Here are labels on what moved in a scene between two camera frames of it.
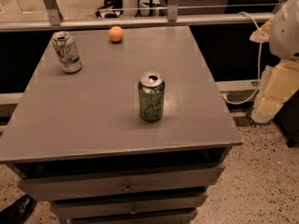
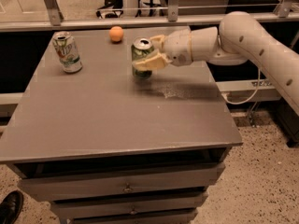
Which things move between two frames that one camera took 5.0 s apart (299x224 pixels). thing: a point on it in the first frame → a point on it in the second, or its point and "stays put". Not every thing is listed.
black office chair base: [112, 7] stays put
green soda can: [151, 92] → [141, 48]
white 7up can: [67, 51] stays put
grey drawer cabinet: [77, 140] stays put
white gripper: [286, 32] → [177, 47]
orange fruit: [116, 35] stays put
